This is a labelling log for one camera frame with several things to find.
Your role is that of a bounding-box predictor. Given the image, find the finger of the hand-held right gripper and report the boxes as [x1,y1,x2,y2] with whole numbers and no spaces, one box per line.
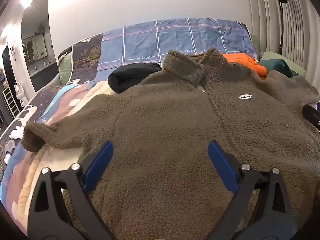
[302,104,320,131]

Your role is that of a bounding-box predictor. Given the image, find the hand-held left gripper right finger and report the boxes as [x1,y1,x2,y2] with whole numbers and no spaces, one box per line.
[207,140,294,240]

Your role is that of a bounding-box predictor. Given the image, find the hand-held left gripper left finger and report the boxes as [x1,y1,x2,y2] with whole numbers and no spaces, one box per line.
[27,140,118,240]

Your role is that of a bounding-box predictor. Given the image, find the olive brown fleece jacket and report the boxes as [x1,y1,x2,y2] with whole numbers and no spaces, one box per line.
[21,47,320,240]

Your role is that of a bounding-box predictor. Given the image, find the folded dark teal garment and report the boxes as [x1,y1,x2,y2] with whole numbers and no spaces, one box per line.
[260,59,299,78]

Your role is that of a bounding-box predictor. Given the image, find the pig printed plush blanket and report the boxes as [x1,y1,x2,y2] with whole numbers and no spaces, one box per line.
[0,79,130,230]

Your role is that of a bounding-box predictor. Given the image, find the light green pillow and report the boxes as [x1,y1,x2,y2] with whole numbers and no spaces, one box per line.
[260,51,307,77]

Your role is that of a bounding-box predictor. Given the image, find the folded orange puffer jacket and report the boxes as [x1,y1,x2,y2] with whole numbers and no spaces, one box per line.
[221,53,268,80]

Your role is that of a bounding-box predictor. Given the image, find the pleated grey curtain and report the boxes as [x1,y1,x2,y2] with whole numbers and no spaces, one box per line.
[246,0,320,85]

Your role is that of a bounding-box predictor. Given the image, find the folded black jacket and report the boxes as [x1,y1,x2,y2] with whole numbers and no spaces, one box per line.
[108,62,162,93]

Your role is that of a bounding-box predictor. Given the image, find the green quilted cushion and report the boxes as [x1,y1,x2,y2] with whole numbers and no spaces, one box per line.
[58,52,73,85]

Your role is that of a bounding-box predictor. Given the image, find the dark floral quilt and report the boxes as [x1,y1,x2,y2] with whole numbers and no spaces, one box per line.
[0,33,104,160]

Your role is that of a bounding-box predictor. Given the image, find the dark grey cabinet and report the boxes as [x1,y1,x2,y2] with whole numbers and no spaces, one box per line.
[30,62,59,92]

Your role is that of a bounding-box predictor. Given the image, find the white cat statue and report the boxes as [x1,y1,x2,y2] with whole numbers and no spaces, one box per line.
[14,84,29,107]

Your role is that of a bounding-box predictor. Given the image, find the white shelf rack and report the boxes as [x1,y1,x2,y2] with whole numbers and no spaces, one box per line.
[2,89,19,119]

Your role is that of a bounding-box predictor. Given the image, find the blue plaid bed sheet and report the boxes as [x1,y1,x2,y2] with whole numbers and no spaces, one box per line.
[96,18,258,72]

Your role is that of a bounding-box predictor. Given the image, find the dark door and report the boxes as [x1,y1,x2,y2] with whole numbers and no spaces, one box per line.
[2,45,13,85]

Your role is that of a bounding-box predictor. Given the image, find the wall mirror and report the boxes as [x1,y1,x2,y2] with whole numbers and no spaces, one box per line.
[22,34,49,61]

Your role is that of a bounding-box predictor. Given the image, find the white bear wall decoration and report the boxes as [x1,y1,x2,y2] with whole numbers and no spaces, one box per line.
[7,39,17,62]

